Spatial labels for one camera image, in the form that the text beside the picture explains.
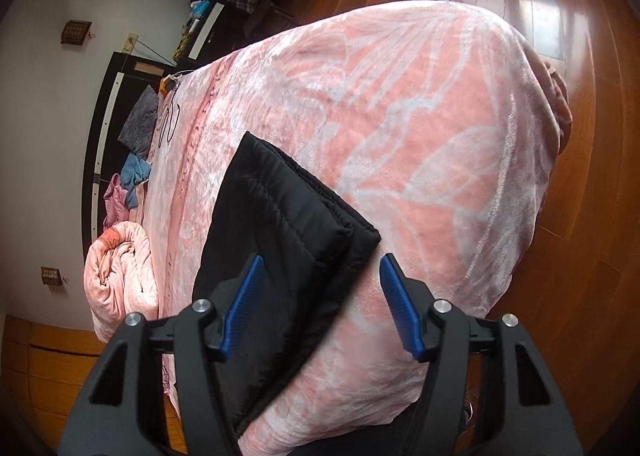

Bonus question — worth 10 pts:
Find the black headboard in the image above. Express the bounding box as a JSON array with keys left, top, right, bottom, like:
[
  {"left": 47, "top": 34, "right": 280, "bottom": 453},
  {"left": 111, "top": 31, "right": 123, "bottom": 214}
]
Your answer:
[{"left": 82, "top": 52, "right": 176, "bottom": 244}]

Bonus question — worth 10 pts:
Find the pink cloth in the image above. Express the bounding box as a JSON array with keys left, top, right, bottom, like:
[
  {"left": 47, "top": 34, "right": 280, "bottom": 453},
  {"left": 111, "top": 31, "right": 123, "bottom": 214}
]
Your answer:
[{"left": 102, "top": 173, "right": 136, "bottom": 232}]

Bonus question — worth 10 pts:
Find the black white side table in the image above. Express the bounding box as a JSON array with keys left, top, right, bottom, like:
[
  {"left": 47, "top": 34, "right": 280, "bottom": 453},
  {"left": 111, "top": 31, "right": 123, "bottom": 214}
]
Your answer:
[{"left": 186, "top": 1, "right": 226, "bottom": 62}]

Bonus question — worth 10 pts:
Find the black jacket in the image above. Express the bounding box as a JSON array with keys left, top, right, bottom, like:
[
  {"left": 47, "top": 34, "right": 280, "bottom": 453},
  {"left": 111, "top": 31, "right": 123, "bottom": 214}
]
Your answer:
[{"left": 191, "top": 132, "right": 382, "bottom": 437}]

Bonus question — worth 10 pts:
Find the black cable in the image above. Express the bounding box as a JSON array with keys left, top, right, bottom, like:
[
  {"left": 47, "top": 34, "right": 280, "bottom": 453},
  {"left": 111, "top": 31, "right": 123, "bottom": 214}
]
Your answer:
[{"left": 157, "top": 71, "right": 183, "bottom": 147}]

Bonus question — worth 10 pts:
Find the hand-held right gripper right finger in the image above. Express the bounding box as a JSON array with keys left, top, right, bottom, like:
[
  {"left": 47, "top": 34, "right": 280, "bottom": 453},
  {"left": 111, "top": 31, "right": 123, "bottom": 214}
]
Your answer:
[{"left": 379, "top": 252, "right": 583, "bottom": 456}]

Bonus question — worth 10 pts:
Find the grey pillow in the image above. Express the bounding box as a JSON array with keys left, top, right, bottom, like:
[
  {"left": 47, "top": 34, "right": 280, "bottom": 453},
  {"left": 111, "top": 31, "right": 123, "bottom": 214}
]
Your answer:
[{"left": 117, "top": 86, "right": 160, "bottom": 159}]

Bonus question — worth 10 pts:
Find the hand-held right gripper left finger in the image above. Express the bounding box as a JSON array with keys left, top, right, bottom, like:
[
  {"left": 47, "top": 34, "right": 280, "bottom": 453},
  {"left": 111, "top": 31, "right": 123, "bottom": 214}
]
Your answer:
[{"left": 57, "top": 255, "right": 266, "bottom": 456}]

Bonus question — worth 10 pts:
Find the blue cloth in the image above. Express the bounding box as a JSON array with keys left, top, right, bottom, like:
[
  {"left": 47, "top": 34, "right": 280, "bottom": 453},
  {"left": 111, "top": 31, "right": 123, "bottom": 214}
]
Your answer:
[{"left": 120, "top": 153, "right": 152, "bottom": 209}]

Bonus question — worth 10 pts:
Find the wooden cabinet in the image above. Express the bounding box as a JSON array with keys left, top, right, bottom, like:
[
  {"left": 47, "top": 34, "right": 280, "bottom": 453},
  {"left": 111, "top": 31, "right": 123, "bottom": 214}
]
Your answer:
[{"left": 0, "top": 313, "right": 181, "bottom": 437}]

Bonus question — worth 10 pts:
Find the rolled pink quilt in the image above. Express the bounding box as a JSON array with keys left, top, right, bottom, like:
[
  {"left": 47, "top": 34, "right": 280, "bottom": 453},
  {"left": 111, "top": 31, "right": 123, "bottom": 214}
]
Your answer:
[{"left": 84, "top": 222, "right": 161, "bottom": 343}]

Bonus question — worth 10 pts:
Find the pink floral blanket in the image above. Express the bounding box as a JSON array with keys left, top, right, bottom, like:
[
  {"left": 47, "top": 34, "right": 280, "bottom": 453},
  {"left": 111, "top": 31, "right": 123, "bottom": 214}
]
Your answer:
[{"left": 140, "top": 0, "right": 573, "bottom": 456}]

